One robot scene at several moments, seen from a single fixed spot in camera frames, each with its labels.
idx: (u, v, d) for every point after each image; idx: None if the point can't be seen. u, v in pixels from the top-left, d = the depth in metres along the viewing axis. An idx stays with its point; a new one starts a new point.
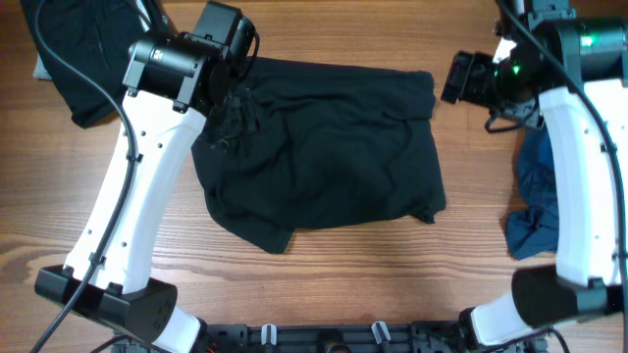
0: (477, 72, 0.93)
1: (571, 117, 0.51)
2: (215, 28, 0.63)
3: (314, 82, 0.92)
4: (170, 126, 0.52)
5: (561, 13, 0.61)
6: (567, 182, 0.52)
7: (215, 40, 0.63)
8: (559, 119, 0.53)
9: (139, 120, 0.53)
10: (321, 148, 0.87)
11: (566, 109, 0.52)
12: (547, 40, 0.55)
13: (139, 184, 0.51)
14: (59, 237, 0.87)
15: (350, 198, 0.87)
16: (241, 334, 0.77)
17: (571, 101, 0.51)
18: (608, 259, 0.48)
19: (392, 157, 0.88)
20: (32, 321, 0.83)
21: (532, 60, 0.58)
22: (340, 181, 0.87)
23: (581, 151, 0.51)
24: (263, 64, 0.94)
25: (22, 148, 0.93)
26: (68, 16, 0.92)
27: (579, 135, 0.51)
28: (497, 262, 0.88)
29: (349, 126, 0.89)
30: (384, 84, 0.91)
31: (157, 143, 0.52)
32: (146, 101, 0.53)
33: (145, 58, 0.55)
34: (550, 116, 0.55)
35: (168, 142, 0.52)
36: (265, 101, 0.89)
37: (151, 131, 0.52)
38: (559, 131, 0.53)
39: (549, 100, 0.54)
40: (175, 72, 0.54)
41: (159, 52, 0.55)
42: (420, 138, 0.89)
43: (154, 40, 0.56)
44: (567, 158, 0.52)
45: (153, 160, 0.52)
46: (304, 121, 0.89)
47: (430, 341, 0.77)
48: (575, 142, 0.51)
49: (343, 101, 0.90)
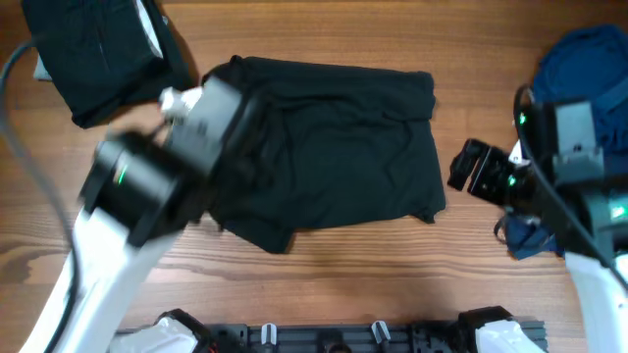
0: (493, 170, 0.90)
1: (606, 290, 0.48)
2: (212, 114, 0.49)
3: (315, 82, 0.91)
4: (116, 266, 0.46)
5: (590, 155, 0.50)
6: (601, 343, 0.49)
7: (207, 135, 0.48)
8: (593, 286, 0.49)
9: (87, 248, 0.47)
10: (321, 148, 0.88)
11: (601, 280, 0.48)
12: (571, 204, 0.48)
13: (81, 319, 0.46)
14: (59, 237, 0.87)
15: (350, 199, 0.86)
16: (242, 334, 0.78)
17: (607, 277, 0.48)
18: None
19: (392, 158, 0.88)
20: (32, 321, 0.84)
21: (552, 217, 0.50)
22: (340, 183, 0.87)
23: (615, 324, 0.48)
24: (261, 63, 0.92)
25: (22, 148, 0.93)
26: (69, 17, 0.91)
27: (613, 308, 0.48)
28: (497, 262, 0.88)
29: (349, 126, 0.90)
30: (384, 84, 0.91)
31: (103, 278, 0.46)
32: (99, 231, 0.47)
33: (109, 165, 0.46)
34: (581, 277, 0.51)
35: (113, 278, 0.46)
36: None
37: (96, 265, 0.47)
38: (593, 296, 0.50)
39: (576, 263, 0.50)
40: (145, 194, 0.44)
41: (125, 163, 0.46)
42: (419, 139, 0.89)
43: (132, 145, 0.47)
44: (598, 320, 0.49)
45: (93, 303, 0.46)
46: (304, 121, 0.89)
47: (430, 341, 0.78)
48: (606, 310, 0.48)
49: (343, 102, 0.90)
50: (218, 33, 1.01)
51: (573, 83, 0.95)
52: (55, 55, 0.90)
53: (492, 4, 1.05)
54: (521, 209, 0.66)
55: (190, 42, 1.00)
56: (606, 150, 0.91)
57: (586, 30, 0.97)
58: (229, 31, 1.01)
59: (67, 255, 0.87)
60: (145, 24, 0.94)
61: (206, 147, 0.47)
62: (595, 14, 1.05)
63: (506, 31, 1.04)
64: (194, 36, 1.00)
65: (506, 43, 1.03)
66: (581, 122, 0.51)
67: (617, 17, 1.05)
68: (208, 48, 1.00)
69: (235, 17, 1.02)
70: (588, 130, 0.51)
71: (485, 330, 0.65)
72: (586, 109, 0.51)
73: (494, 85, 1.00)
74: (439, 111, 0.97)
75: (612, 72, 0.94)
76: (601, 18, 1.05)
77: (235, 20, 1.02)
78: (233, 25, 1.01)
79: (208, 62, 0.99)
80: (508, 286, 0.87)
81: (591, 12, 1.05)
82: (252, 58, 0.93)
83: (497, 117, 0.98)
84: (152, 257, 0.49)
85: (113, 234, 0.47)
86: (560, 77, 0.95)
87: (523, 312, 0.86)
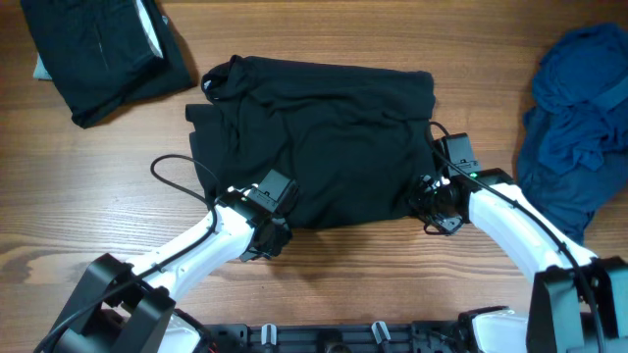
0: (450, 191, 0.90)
1: (480, 202, 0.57)
2: (274, 186, 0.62)
3: (315, 83, 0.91)
4: (245, 226, 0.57)
5: (471, 165, 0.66)
6: (507, 241, 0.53)
7: (272, 196, 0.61)
8: (478, 210, 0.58)
9: (225, 222, 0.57)
10: (321, 147, 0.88)
11: (479, 203, 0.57)
12: (454, 185, 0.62)
13: (208, 247, 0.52)
14: (58, 236, 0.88)
15: (352, 198, 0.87)
16: (241, 334, 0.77)
17: (479, 197, 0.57)
18: (556, 257, 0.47)
19: (393, 158, 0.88)
20: (31, 322, 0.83)
21: (447, 200, 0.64)
22: (339, 183, 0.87)
23: (500, 218, 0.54)
24: (263, 62, 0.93)
25: (22, 147, 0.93)
26: (69, 17, 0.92)
27: (493, 208, 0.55)
28: (497, 262, 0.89)
29: (349, 126, 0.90)
30: (384, 83, 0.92)
31: (228, 231, 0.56)
32: (226, 217, 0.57)
33: (234, 198, 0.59)
34: (477, 215, 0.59)
35: (238, 232, 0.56)
36: (265, 101, 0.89)
37: (228, 225, 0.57)
38: (483, 217, 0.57)
39: (472, 207, 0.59)
40: (250, 211, 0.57)
41: (245, 197, 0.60)
42: (418, 139, 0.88)
43: (231, 194, 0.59)
44: (499, 227, 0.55)
45: (221, 240, 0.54)
46: (304, 120, 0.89)
47: (430, 341, 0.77)
48: (493, 216, 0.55)
49: (343, 101, 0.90)
50: (218, 33, 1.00)
51: (574, 83, 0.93)
52: (56, 55, 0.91)
53: (492, 4, 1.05)
54: (442, 211, 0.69)
55: (190, 42, 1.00)
56: (606, 150, 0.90)
57: (586, 30, 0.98)
58: (229, 30, 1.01)
59: (67, 255, 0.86)
60: (144, 24, 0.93)
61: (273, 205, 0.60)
62: (595, 14, 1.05)
63: (505, 30, 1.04)
64: (194, 35, 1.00)
65: (506, 43, 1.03)
66: (465, 145, 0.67)
67: (618, 15, 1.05)
68: (208, 47, 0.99)
69: (235, 16, 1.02)
70: (469, 151, 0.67)
71: (480, 318, 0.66)
72: (467, 139, 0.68)
73: (494, 84, 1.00)
74: (439, 111, 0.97)
75: (613, 71, 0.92)
76: (601, 17, 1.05)
77: (235, 20, 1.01)
78: (233, 25, 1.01)
79: (208, 61, 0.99)
80: (509, 286, 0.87)
81: (590, 12, 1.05)
82: (253, 58, 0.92)
83: (498, 117, 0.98)
84: (240, 247, 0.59)
85: (234, 217, 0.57)
86: (561, 77, 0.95)
87: (524, 311, 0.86)
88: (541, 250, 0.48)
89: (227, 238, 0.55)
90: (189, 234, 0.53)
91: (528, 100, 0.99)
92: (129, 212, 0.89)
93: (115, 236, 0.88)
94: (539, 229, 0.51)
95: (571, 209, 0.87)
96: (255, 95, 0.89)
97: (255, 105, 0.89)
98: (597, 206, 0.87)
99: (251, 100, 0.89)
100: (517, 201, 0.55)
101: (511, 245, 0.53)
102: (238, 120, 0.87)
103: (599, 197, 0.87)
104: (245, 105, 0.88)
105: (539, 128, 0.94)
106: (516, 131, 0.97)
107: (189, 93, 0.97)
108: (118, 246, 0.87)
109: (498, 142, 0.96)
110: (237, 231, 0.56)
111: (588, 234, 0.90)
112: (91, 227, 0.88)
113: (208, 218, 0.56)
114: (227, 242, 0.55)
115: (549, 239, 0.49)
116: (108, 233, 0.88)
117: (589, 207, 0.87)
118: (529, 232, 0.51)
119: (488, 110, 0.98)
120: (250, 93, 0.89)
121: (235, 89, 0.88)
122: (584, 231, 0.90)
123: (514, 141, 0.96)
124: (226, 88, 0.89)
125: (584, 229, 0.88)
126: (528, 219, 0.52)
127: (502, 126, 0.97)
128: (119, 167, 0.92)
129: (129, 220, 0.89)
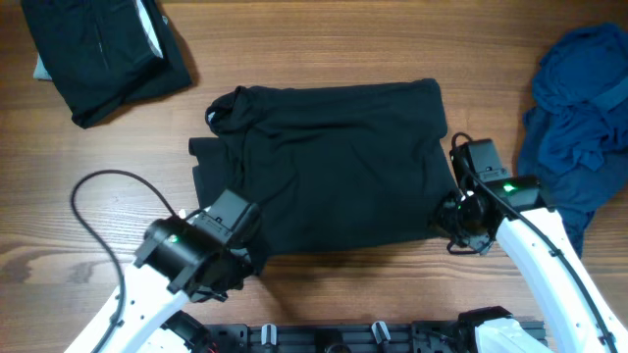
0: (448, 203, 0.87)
1: (517, 238, 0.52)
2: (229, 210, 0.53)
3: (320, 109, 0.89)
4: (159, 305, 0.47)
5: (497, 173, 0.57)
6: (539, 291, 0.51)
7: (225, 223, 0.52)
8: (511, 242, 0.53)
9: (137, 293, 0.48)
10: (332, 178, 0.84)
11: (513, 232, 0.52)
12: (484, 196, 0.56)
13: (110, 347, 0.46)
14: (58, 237, 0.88)
15: (364, 231, 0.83)
16: (242, 334, 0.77)
17: (515, 226, 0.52)
18: (598, 342, 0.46)
19: (402, 194, 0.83)
20: (31, 321, 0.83)
21: (473, 213, 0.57)
22: (350, 216, 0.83)
23: (538, 266, 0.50)
24: (265, 92, 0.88)
25: (21, 148, 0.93)
26: (69, 17, 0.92)
27: (530, 251, 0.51)
28: (497, 262, 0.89)
29: (361, 155, 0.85)
30: (401, 106, 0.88)
31: (139, 315, 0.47)
32: (146, 280, 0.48)
33: (160, 241, 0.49)
34: (506, 244, 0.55)
35: (151, 314, 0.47)
36: (272, 132, 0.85)
37: (140, 300, 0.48)
38: (514, 251, 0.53)
39: (500, 229, 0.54)
40: (179, 261, 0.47)
41: (173, 238, 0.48)
42: (434, 180, 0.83)
43: (175, 224, 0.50)
44: (533, 274, 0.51)
45: (129, 332, 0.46)
46: (314, 152, 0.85)
47: (430, 341, 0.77)
48: (528, 258, 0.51)
49: (359, 130, 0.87)
50: (218, 32, 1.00)
51: (574, 83, 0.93)
52: (56, 55, 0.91)
53: (492, 5, 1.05)
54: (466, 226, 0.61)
55: (190, 42, 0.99)
56: (606, 150, 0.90)
57: (587, 30, 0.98)
58: (229, 30, 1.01)
59: (67, 255, 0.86)
60: (145, 24, 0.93)
61: (225, 234, 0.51)
62: (595, 14, 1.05)
63: (506, 30, 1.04)
64: (194, 35, 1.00)
65: (507, 43, 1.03)
66: (488, 148, 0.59)
67: (618, 16, 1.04)
68: (207, 47, 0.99)
69: (235, 16, 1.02)
70: (496, 156, 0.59)
71: (484, 328, 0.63)
72: (491, 141, 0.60)
73: (494, 84, 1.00)
74: None
75: (612, 72, 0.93)
76: (601, 18, 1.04)
77: (235, 20, 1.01)
78: (232, 25, 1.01)
79: (207, 61, 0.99)
80: (508, 286, 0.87)
81: (590, 12, 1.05)
82: (252, 86, 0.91)
83: (499, 117, 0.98)
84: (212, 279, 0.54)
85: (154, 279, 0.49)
86: (561, 77, 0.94)
87: (523, 311, 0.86)
88: (583, 330, 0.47)
89: (133, 329, 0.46)
90: (91, 335, 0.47)
91: (528, 100, 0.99)
92: (129, 212, 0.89)
93: (115, 237, 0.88)
94: (581, 298, 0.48)
95: (571, 209, 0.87)
96: (262, 127, 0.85)
97: (262, 136, 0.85)
98: (598, 206, 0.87)
99: (258, 132, 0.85)
100: (559, 249, 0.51)
101: (542, 295, 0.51)
102: (243, 153, 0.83)
103: (598, 197, 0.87)
104: (250, 134, 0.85)
105: (540, 127, 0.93)
106: (515, 131, 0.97)
107: (189, 93, 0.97)
108: (118, 246, 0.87)
109: (498, 142, 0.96)
110: (151, 310, 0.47)
111: (588, 234, 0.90)
112: (91, 227, 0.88)
113: (117, 298, 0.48)
114: (139, 328, 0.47)
115: (592, 315, 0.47)
116: (108, 233, 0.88)
117: (589, 207, 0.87)
118: (570, 301, 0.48)
119: (488, 110, 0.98)
120: (256, 126, 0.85)
121: (239, 122, 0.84)
122: (584, 232, 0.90)
123: (513, 141, 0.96)
124: (231, 121, 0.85)
125: (584, 229, 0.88)
126: (570, 277, 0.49)
127: (502, 126, 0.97)
128: (118, 167, 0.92)
129: (129, 221, 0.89)
